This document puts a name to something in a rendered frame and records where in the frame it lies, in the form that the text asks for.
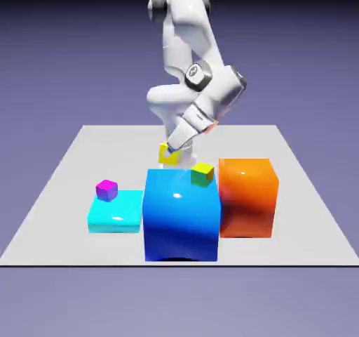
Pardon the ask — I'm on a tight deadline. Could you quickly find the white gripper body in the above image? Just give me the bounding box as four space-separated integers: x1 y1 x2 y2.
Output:
166 117 205 151

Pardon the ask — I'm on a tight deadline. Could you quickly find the small yellow cube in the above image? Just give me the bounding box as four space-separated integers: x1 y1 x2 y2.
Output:
158 141 184 167

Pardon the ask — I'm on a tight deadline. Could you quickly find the small green cube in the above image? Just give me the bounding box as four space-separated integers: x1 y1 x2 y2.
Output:
190 162 215 188

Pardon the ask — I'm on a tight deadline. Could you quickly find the small magenta cube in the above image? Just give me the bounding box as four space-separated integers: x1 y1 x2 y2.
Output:
95 179 118 202

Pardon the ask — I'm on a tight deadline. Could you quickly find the large blue box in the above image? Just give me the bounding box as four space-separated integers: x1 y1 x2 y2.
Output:
142 168 222 263

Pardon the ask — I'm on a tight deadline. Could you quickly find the large orange box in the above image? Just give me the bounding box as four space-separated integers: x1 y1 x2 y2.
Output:
218 158 280 239

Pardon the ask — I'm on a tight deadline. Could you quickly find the large cyan box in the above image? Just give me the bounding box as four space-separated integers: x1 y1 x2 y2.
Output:
87 190 144 234

